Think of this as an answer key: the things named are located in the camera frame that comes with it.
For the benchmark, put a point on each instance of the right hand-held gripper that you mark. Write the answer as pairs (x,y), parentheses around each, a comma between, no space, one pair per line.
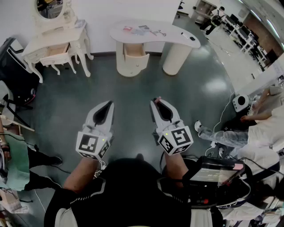
(177,137)

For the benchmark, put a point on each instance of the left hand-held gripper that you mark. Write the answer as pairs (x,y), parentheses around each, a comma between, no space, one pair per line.
(88,142)

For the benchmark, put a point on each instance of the white curved table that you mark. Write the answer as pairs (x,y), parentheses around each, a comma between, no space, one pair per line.
(155,38)

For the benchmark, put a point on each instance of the eyelash curler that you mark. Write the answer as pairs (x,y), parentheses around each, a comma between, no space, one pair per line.
(162,33)

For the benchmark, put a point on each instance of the pink-handled small tool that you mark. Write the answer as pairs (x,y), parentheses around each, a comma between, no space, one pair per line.
(155,31)

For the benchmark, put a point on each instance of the person's left forearm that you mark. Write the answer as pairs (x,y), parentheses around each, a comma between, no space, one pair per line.
(82,173)

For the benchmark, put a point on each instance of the person's right forearm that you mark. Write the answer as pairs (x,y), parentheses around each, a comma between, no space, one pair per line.
(175,166)

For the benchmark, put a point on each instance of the wooden vanity table drawer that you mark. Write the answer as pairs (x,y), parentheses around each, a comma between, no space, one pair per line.
(55,58)

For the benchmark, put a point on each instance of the black monitor screen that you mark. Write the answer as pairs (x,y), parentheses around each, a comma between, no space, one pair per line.
(213,170)

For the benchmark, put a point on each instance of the person's black shirt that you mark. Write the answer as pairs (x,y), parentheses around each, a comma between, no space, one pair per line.
(124,188)

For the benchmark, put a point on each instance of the white round speaker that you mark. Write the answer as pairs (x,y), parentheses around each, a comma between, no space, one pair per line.
(240,102)

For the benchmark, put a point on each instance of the white stick device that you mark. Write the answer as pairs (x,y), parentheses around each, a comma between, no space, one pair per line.
(185,35)

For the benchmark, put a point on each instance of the light blue packet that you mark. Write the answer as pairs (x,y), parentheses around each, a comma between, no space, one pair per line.
(137,32)

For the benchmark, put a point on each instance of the pink sticky note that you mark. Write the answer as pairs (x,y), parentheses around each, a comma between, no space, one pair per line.
(238,167)

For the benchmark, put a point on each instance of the teal packet dark picture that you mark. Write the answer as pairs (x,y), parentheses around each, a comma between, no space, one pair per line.
(144,28)

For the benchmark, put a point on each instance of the ornate cream vanity table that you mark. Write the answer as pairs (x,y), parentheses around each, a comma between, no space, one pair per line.
(55,37)

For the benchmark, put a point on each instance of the red packet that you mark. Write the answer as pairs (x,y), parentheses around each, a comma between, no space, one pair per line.
(127,28)

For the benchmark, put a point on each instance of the white chair black legs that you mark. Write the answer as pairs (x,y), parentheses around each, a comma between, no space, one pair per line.
(5,93)

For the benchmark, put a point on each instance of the black equipment case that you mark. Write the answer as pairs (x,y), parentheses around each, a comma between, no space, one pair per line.
(13,73)

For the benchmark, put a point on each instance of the pale purple packet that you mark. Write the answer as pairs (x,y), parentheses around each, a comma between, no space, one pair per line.
(80,23)

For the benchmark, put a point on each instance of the glass jar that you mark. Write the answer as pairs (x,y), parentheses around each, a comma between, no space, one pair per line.
(67,17)

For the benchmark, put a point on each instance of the white shelf unit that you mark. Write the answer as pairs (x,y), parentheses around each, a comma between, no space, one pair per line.
(203,11)

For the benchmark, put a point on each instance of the row of white desks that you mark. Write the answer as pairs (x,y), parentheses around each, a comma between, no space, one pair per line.
(244,35)

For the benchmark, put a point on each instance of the oval vanity mirror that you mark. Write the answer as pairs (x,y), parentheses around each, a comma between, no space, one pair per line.
(50,9)

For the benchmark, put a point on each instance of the black chest mount red button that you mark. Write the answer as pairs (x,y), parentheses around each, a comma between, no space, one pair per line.
(199,197)

